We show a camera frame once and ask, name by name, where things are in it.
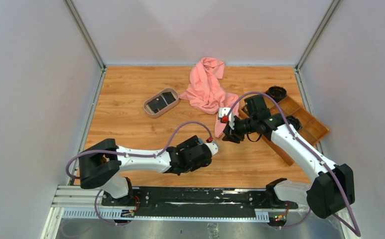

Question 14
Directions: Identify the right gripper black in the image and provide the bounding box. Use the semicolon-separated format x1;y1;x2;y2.
222;116;257;143

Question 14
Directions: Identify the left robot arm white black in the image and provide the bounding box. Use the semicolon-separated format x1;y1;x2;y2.
79;135;220;206

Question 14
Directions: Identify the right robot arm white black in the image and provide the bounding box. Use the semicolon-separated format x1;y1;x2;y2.
218;92;355;219

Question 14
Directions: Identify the black card left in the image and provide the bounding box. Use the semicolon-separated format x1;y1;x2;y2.
146;97;167;114

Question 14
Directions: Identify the black card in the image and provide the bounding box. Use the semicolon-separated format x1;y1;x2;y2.
161;92;176;105
146;97;167;114

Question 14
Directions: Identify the black card right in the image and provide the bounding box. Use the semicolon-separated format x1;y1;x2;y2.
161;92;176;105

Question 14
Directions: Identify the pink cloth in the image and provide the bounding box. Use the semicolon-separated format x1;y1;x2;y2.
179;57;241;138

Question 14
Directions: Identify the pink oval tray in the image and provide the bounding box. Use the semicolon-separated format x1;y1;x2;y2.
142;88;180;119

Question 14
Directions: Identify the wooden compartment tray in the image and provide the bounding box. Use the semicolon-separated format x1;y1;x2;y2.
238;94;330;166

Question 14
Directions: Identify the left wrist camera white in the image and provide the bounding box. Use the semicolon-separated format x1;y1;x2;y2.
198;138;220;156

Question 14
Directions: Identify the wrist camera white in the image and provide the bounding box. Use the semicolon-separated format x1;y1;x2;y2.
198;138;220;156
218;107;235;129

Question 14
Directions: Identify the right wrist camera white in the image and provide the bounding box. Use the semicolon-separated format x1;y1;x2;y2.
218;107;235;129

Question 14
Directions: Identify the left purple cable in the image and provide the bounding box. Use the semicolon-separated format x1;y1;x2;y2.
65;121;214;227

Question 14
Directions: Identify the purple cable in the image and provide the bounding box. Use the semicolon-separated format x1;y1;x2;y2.
65;121;214;227
225;92;362;238

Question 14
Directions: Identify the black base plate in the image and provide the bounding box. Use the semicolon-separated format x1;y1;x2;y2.
101;187;298;219

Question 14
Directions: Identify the aluminium rail frame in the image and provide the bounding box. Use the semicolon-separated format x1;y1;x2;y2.
42;186;355;239

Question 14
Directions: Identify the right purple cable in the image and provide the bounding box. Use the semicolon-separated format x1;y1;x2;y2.
225;92;362;238

